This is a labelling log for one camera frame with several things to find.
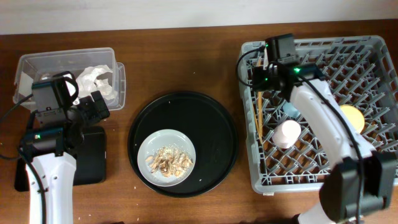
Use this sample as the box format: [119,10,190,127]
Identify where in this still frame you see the food scraps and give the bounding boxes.
[146,146,193,178]

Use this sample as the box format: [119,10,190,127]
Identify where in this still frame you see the yellow bowl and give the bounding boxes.
[340,105,365,133]

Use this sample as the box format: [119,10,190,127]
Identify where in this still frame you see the pink cup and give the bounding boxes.
[272,120,301,149]

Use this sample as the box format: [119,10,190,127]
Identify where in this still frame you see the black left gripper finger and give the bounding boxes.
[77,96,97,126]
[91,90,110,119]

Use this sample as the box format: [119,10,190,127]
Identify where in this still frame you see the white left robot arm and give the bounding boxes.
[18,91,110,223]

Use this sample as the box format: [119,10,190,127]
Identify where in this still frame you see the round black serving tray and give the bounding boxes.
[127,91,239,198]

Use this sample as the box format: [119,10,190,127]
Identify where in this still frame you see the white tissue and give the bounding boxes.
[76,65,118,100]

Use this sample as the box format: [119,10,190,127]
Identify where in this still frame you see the blue cup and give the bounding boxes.
[282,102,300,119]

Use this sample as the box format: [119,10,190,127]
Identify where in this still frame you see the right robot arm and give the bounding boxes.
[252,62,397,223]

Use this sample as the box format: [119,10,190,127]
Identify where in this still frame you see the black rectangular tray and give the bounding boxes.
[18,126,106,186]

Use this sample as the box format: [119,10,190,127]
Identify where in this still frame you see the grey plate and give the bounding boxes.
[137,129,197,187]

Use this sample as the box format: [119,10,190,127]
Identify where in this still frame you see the wooden chopstick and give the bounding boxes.
[256,57,264,141]
[253,108,263,144]

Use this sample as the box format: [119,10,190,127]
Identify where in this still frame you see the grey dishwasher rack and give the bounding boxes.
[238,35,397,195]

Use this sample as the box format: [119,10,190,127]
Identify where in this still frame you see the clear plastic waste bin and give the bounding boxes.
[13,47,126,111]

